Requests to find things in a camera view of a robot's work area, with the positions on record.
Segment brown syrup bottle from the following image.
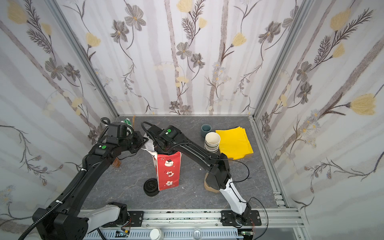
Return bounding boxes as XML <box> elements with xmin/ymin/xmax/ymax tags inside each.
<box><xmin>112</xmin><ymin>158</ymin><xmax>121</xmax><ymax>168</ymax></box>

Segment red white paper bag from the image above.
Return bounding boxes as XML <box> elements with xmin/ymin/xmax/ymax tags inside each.
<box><xmin>145</xmin><ymin>140</ymin><xmax>182</xmax><ymax>191</ymax></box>

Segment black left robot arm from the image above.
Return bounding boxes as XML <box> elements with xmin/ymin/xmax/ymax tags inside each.
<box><xmin>19</xmin><ymin>122</ymin><xmax>148</xmax><ymax>240</ymax></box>

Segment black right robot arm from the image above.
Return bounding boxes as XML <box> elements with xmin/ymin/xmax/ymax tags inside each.
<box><xmin>141</xmin><ymin>122</ymin><xmax>262</xmax><ymax>228</ymax></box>

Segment green wrapped straw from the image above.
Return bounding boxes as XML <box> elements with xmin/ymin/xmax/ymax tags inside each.
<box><xmin>123</xmin><ymin>118</ymin><xmax>132</xmax><ymax>125</ymax></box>

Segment stack of black cup lids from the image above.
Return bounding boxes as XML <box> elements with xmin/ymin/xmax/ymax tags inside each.
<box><xmin>143</xmin><ymin>178</ymin><xmax>160</xmax><ymax>197</ymax></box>

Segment small teal cup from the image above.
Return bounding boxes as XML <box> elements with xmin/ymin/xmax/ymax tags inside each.
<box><xmin>201</xmin><ymin>124</ymin><xmax>212</xmax><ymax>138</ymax></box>

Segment stack of paper cups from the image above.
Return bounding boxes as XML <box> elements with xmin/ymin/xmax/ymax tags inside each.
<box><xmin>205</xmin><ymin>132</ymin><xmax>221</xmax><ymax>153</ymax></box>

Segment stack of pulp cup carriers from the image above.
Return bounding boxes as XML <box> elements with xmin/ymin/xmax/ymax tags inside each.
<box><xmin>204</xmin><ymin>173</ymin><xmax>220</xmax><ymax>194</ymax></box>

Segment yellow paper napkins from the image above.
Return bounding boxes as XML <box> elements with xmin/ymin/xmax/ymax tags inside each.
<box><xmin>216</xmin><ymin>127</ymin><xmax>254</xmax><ymax>160</ymax></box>

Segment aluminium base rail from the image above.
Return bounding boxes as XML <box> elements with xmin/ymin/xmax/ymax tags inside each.
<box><xmin>56</xmin><ymin>208</ymin><xmax>310</xmax><ymax>240</ymax></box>

